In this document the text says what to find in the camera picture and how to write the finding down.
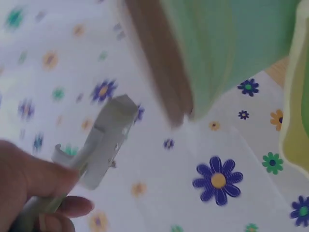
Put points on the person's left hand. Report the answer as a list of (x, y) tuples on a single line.
[(21, 174)]

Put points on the white plastic hand tool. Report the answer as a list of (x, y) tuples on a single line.
[(108, 135)]

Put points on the pale yellow green container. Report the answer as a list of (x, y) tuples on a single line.
[(298, 125)]

